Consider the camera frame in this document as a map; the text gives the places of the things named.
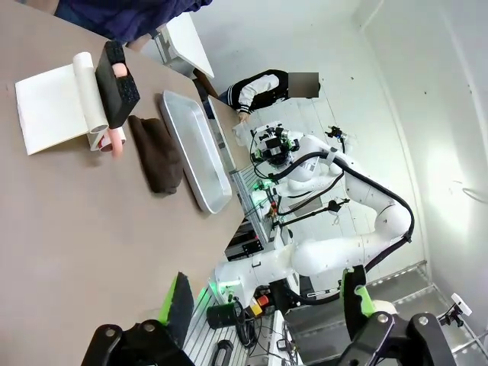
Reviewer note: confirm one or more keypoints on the person in dark blue jacket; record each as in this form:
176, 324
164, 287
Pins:
133, 15

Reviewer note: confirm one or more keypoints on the yellow red emergency stop button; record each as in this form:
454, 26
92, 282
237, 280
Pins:
259, 304

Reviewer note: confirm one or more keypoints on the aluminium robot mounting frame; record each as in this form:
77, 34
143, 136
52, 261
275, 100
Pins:
244, 190

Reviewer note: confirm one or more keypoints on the red white cylindrical container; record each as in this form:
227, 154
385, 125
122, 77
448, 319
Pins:
85, 87

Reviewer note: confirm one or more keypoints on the black cylinder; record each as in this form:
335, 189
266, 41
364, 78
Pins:
223, 316

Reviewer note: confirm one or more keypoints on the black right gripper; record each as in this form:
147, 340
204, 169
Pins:
277, 152

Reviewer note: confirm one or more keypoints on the white folded stand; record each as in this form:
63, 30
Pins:
49, 106

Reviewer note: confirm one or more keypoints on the black controller box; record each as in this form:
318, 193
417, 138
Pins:
244, 246

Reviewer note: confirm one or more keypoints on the seated person in black-white jacket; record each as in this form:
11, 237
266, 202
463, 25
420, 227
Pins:
259, 89

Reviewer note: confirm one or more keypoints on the person's right hand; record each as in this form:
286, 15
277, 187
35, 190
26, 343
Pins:
116, 146

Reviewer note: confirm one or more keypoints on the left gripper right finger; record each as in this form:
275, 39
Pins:
352, 297

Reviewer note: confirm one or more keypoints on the black sponge block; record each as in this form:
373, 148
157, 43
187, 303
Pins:
110, 95

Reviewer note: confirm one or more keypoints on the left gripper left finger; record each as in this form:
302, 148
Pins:
183, 305

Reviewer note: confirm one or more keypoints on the white camera on tripod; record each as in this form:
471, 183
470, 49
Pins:
459, 305

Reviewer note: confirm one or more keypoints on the silver metal tray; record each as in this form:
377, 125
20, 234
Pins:
194, 152

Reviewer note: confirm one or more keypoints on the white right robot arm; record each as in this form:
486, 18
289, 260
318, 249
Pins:
343, 251

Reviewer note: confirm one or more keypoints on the dark brown cloth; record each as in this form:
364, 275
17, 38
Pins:
156, 152

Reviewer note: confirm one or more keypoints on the white side table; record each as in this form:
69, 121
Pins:
187, 42

